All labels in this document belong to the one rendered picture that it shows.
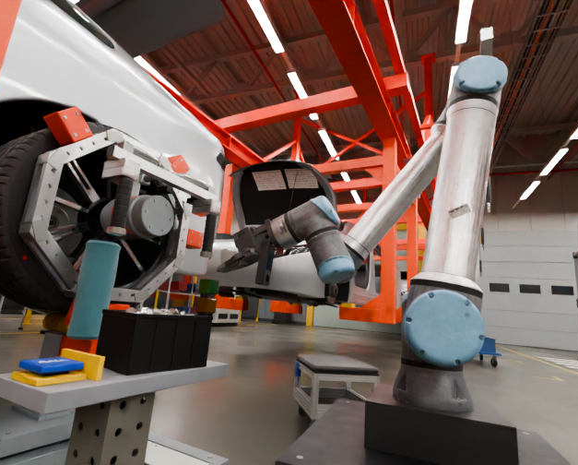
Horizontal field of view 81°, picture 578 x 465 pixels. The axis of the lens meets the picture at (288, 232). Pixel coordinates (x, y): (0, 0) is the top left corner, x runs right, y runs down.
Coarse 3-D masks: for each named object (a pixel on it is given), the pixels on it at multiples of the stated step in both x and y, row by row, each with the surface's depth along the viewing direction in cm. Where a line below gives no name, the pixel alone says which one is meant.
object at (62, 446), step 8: (64, 440) 100; (32, 448) 94; (40, 448) 94; (48, 448) 96; (56, 448) 98; (64, 448) 95; (8, 456) 88; (16, 456) 89; (24, 456) 91; (32, 456) 92; (40, 456) 90; (48, 456) 91; (56, 456) 93; (64, 456) 94; (0, 464) 86; (8, 464) 88; (16, 464) 85; (24, 464) 86; (32, 464) 88; (40, 464) 89; (48, 464) 91; (56, 464) 93; (64, 464) 94
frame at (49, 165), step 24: (72, 144) 98; (96, 144) 104; (48, 168) 92; (168, 168) 128; (48, 192) 92; (24, 216) 91; (48, 216) 91; (24, 240) 91; (48, 240) 91; (48, 264) 95; (168, 264) 128; (72, 288) 96; (144, 288) 117
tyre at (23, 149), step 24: (24, 144) 95; (48, 144) 100; (0, 168) 92; (24, 168) 94; (0, 192) 89; (24, 192) 94; (0, 216) 89; (0, 240) 89; (168, 240) 138; (0, 264) 92; (24, 264) 93; (0, 288) 102; (24, 288) 95; (48, 288) 98; (48, 312) 113
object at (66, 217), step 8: (56, 192) 138; (64, 192) 141; (72, 200) 144; (56, 208) 134; (64, 208) 141; (56, 216) 134; (64, 216) 136; (72, 216) 144; (64, 224) 136; (64, 232) 136; (64, 240) 140; (72, 240) 143; (80, 240) 146; (64, 248) 140; (72, 248) 143
